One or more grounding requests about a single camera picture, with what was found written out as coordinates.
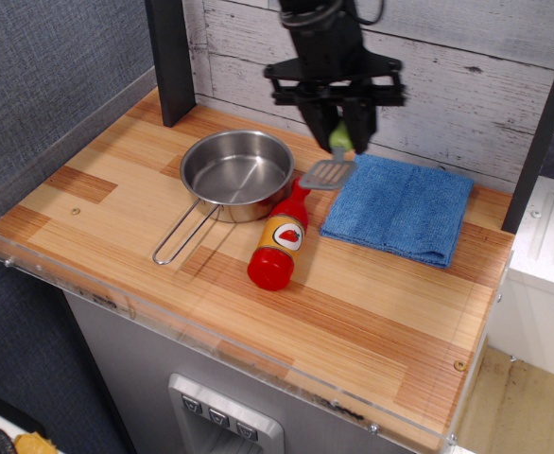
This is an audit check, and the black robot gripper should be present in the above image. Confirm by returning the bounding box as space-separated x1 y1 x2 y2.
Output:
264 21 405 154

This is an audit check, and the green handled grey spatula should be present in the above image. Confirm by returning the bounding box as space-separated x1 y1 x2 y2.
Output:
299 121 356 191

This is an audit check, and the stainless steel pan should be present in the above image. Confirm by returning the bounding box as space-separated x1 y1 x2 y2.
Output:
151 130 295 266

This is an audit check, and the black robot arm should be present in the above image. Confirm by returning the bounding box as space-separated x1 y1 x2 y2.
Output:
264 1 405 154

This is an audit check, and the blue folded cloth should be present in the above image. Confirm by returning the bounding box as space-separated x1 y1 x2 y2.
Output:
320 154 474 269

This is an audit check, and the red toy ketchup bottle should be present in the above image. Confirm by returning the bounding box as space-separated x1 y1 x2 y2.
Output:
247 178 310 291

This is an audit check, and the white toy sink unit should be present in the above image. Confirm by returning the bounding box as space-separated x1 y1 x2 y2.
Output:
487 177 554 374

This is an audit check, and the grey toy fridge cabinet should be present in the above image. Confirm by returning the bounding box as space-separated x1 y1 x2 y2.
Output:
61 288 410 454

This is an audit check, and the silver dispenser button panel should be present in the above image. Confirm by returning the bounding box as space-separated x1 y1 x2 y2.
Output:
168 373 286 454

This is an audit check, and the clear acrylic table guard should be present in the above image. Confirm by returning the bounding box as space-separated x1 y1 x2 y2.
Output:
0 71 512 453

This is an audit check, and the yellow object bottom left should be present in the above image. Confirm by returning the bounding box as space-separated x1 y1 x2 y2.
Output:
13 432 58 454

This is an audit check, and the black left frame post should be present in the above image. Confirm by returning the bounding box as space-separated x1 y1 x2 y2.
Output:
145 0 197 128

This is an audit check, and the black frame post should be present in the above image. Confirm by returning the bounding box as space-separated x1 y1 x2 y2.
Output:
145 0 197 128
501 79 554 234

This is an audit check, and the black right frame post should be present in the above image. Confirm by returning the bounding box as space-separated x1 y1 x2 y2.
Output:
501 79 554 234

